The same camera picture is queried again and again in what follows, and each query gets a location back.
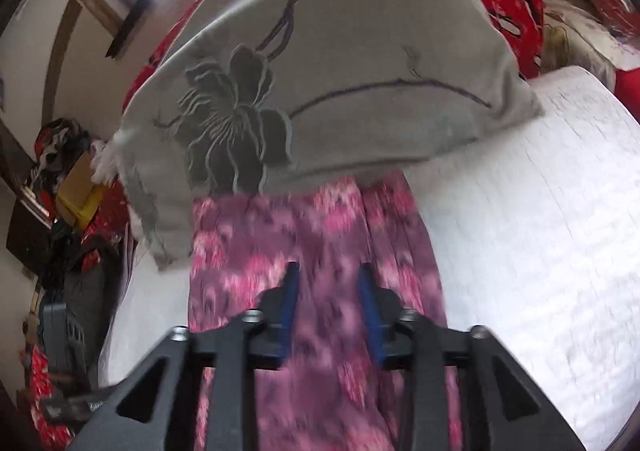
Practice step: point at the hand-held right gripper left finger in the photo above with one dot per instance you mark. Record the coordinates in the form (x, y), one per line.
(291, 296)

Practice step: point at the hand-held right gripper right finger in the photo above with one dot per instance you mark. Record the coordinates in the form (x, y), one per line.
(369, 301)

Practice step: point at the purple floral garment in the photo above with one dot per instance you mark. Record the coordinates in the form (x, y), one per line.
(320, 251)

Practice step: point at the red patterned bag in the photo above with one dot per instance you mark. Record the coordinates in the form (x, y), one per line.
(102, 231)

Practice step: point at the yellow cardboard box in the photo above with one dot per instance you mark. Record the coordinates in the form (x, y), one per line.
(80, 186)

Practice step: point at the white quilted bed cover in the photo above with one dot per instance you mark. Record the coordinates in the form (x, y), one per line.
(525, 231)

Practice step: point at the grey floral pillow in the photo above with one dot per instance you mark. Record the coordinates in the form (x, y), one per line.
(325, 71)

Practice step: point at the white printed pillow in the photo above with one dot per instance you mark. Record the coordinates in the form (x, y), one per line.
(580, 41)

